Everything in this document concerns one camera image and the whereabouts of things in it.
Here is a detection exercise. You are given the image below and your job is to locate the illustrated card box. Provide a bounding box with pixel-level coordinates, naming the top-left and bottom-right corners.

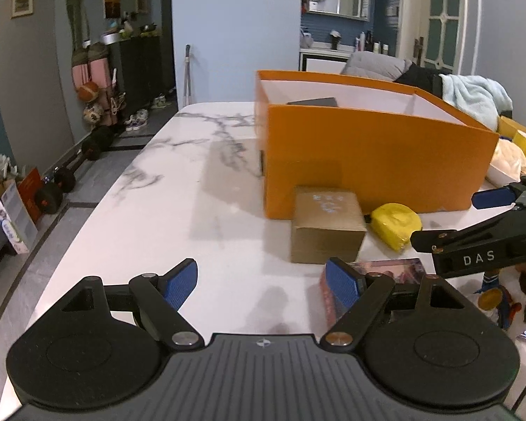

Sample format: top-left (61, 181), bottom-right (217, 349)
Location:
top-left (318, 256), bottom-right (428, 318)

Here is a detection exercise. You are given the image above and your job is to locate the rooster plush toy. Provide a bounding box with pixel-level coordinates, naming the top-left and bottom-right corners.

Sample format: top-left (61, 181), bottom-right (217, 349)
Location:
top-left (474, 262), bottom-right (526, 339)

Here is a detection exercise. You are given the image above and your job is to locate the small gold cardboard box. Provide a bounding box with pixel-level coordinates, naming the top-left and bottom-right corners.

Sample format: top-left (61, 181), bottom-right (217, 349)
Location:
top-left (291, 186), bottom-right (367, 264)

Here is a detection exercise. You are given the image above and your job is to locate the yellow tape measure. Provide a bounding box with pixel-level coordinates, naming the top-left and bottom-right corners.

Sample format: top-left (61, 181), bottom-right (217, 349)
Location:
top-left (370, 202), bottom-right (423, 252)

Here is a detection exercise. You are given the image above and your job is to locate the white bowl of buns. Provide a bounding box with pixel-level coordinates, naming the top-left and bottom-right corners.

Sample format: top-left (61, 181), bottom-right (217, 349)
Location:
top-left (486, 139), bottom-right (526, 187)

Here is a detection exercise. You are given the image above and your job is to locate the light blue fluffy towel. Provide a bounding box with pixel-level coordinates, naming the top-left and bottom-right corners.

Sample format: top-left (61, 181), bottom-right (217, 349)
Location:
top-left (440, 74), bottom-right (513, 132)

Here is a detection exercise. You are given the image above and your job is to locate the large orange cardboard box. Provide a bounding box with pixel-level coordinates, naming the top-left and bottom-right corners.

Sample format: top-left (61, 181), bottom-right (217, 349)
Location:
top-left (255, 71), bottom-right (499, 220)

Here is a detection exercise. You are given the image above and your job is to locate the black jacket on chair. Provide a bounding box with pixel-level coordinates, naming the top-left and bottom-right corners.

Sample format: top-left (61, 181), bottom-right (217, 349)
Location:
top-left (395, 63), bottom-right (443, 98)

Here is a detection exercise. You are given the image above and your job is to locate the black dumbbell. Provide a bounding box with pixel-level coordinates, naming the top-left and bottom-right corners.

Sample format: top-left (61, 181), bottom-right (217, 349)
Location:
top-left (34, 167), bottom-right (76, 214)

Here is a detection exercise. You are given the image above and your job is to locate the grey padded jacket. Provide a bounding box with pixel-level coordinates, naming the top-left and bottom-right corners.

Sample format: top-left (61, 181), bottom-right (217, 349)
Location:
top-left (341, 51), bottom-right (412, 82)

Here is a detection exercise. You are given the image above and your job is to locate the dark flat box inside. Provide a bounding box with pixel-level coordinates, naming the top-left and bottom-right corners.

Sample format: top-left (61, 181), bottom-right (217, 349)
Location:
top-left (288, 97), bottom-right (338, 107)

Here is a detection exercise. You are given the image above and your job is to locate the green panelled door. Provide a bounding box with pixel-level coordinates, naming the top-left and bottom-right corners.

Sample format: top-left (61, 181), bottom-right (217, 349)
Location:
top-left (420, 0), bottom-right (462, 73)

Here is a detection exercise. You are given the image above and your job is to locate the basketball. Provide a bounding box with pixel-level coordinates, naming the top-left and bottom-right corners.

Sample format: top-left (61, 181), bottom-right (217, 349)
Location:
top-left (77, 81), bottom-right (100, 103)

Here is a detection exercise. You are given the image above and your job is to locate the black shoe cabinet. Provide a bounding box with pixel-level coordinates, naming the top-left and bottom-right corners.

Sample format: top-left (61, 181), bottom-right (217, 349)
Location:
top-left (108, 36), bottom-right (173, 114)

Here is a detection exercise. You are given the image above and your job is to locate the framed picture left wall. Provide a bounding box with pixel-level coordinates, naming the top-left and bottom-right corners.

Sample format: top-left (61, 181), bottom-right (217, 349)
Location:
top-left (11, 0), bottom-right (34, 19)

